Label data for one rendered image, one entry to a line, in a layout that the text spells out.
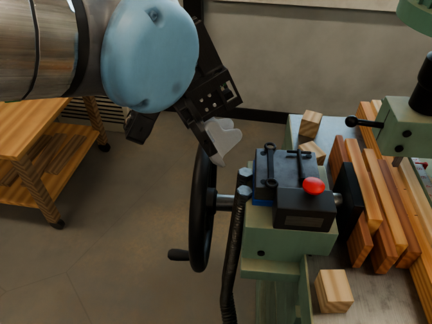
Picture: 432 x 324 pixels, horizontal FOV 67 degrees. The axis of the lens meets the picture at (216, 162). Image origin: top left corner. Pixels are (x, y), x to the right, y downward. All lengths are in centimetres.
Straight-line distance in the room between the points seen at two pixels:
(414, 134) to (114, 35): 46
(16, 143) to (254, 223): 115
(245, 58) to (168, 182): 86
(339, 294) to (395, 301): 10
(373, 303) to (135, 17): 47
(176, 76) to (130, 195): 162
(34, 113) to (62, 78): 141
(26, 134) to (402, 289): 135
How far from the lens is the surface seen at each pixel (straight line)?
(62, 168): 182
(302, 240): 51
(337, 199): 54
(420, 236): 58
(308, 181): 47
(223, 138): 47
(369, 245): 51
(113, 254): 163
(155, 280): 153
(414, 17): 47
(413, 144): 58
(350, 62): 207
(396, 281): 57
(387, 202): 58
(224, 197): 69
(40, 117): 157
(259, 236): 50
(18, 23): 19
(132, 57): 20
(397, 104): 58
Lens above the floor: 136
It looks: 44 degrees down
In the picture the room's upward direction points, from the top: straight up
